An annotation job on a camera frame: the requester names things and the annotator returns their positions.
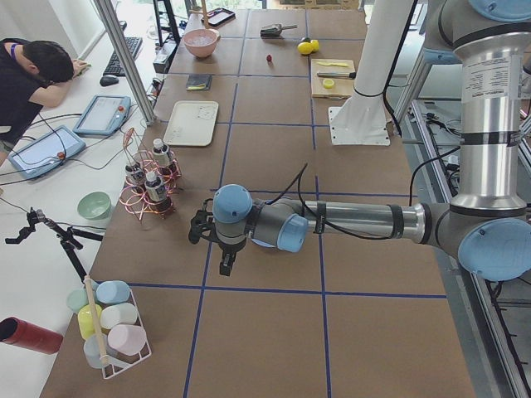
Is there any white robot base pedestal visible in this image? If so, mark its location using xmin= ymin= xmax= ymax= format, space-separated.
xmin=329 ymin=0 xmax=417 ymax=146

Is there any pink cup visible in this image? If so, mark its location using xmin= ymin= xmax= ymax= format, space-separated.
xmin=107 ymin=324 xmax=147 ymax=356

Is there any pale blue cup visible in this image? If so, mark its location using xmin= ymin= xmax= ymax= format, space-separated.
xmin=83 ymin=334 xmax=105 ymax=369

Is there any black computer mouse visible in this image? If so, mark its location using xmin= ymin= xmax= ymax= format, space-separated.
xmin=100 ymin=75 xmax=119 ymax=87

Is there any black tripod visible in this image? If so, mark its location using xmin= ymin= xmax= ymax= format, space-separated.
xmin=4 ymin=208 xmax=103 ymax=281

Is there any grey folded cloth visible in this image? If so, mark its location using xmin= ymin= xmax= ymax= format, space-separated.
xmin=186 ymin=74 xmax=212 ymax=91

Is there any lemon half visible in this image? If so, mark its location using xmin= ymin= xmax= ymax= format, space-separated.
xmin=322 ymin=78 xmax=335 ymax=89

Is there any white wire cup basket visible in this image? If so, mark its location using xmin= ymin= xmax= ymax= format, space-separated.
xmin=77 ymin=276 xmax=152 ymax=380

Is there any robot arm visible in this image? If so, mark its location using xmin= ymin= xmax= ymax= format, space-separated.
xmin=212 ymin=1 xmax=530 ymax=281

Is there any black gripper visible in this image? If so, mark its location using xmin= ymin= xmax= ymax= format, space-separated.
xmin=217 ymin=236 xmax=246 ymax=276

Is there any black keyboard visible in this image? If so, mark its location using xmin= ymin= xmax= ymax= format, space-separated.
xmin=102 ymin=36 xmax=144 ymax=77

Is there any pink bowl with ice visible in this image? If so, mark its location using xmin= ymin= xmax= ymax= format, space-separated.
xmin=183 ymin=28 xmax=221 ymax=58

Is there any mint green cup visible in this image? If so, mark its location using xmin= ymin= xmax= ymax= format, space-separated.
xmin=66 ymin=289 xmax=88 ymax=313

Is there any red cylinder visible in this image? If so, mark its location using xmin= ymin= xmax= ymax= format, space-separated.
xmin=1 ymin=317 xmax=63 ymax=354

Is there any wooden cutting board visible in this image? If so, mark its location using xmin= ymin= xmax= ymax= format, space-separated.
xmin=310 ymin=59 xmax=356 ymax=99

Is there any blue teach pendant tablet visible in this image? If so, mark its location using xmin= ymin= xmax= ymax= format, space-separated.
xmin=73 ymin=95 xmax=131 ymax=136

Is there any yellow cup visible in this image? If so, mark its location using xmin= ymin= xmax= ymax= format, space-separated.
xmin=77 ymin=304 xmax=95 ymax=340

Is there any yellow plastic knife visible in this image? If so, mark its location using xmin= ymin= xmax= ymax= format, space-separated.
xmin=316 ymin=61 xmax=349 ymax=67

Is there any black tray with pink rim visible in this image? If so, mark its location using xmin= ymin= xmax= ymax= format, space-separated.
xmin=207 ymin=7 xmax=236 ymax=27

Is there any aluminium frame post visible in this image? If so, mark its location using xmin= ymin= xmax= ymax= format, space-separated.
xmin=94 ymin=0 xmax=156 ymax=126

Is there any light blue cup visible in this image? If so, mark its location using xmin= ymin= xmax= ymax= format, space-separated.
xmin=96 ymin=280 xmax=130 ymax=304

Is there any copper wire bottle rack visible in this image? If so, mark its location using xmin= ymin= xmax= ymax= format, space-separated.
xmin=119 ymin=128 xmax=182 ymax=220

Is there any white cup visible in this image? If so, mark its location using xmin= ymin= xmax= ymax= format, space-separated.
xmin=100 ymin=303 xmax=138 ymax=330

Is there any metal scoop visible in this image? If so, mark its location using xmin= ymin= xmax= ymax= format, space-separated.
xmin=260 ymin=23 xmax=298 ymax=38

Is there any yellow lemon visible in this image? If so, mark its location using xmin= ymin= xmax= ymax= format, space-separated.
xmin=307 ymin=39 xmax=319 ymax=54
xmin=297 ymin=41 xmax=314 ymax=56

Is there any steel rod with black tip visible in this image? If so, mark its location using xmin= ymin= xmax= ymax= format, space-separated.
xmin=317 ymin=71 xmax=357 ymax=80

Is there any cream bear tray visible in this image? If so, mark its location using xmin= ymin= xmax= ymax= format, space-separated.
xmin=163 ymin=100 xmax=219 ymax=147

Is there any dark drink bottle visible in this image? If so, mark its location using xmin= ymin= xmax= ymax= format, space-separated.
xmin=153 ymin=138 xmax=171 ymax=167
xmin=145 ymin=171 xmax=168 ymax=205
xmin=124 ymin=160 xmax=145 ymax=187

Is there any person in black shirt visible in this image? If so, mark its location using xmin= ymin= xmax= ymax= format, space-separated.
xmin=1 ymin=38 xmax=89 ymax=162

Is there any wooden stand with round base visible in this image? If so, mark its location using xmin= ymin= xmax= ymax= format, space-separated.
xmin=188 ymin=0 xmax=216 ymax=29

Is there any blue plate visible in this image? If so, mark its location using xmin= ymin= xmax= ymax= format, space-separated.
xmin=251 ymin=239 xmax=275 ymax=248

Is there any green bowl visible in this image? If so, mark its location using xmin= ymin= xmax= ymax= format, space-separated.
xmin=77 ymin=192 xmax=112 ymax=221

